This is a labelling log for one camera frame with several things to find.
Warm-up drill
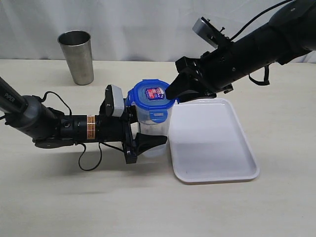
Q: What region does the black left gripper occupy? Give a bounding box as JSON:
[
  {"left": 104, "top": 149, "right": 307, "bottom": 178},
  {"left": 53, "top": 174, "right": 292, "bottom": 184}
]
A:
[{"left": 97, "top": 85, "right": 167, "bottom": 164}]

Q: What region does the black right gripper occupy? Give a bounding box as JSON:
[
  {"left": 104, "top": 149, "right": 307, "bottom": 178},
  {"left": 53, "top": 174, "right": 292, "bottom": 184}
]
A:
[{"left": 165, "top": 41, "right": 237, "bottom": 102}]

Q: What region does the clear plastic tall container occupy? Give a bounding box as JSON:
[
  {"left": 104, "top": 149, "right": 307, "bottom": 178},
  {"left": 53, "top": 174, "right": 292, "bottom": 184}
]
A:
[{"left": 137, "top": 108, "right": 172, "bottom": 158}]

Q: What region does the blue plastic lid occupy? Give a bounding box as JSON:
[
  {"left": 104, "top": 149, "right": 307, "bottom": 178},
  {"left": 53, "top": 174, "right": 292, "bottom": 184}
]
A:
[{"left": 125, "top": 79, "right": 176, "bottom": 124}]

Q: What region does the stainless steel tumbler cup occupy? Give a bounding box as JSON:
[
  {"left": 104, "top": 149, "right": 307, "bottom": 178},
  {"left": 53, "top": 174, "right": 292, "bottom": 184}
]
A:
[{"left": 57, "top": 30, "right": 94, "bottom": 85}]

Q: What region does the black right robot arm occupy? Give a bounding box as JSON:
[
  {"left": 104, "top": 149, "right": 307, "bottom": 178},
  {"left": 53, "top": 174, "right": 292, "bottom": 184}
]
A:
[{"left": 165, "top": 0, "right": 316, "bottom": 102}]

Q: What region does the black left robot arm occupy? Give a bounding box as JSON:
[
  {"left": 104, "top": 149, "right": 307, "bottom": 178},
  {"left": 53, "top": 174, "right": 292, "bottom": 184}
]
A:
[{"left": 0, "top": 79, "right": 167, "bottom": 164}]

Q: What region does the white rectangular plastic tray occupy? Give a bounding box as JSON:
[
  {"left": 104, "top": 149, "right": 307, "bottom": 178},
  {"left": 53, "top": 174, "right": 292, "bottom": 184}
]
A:
[{"left": 168, "top": 98, "right": 260, "bottom": 184}]

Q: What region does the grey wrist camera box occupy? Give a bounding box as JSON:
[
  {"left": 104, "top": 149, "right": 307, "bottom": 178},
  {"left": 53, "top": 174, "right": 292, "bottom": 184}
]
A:
[
  {"left": 192, "top": 17, "right": 225, "bottom": 48},
  {"left": 110, "top": 84, "right": 125, "bottom": 118}
]

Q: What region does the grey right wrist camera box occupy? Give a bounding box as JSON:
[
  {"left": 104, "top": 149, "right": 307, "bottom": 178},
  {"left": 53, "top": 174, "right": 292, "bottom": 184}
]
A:
[{"left": 192, "top": 17, "right": 225, "bottom": 48}]

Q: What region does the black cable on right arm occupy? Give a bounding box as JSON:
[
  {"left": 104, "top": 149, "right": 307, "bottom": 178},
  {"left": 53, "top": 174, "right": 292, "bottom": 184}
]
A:
[{"left": 227, "top": 0, "right": 294, "bottom": 86}]

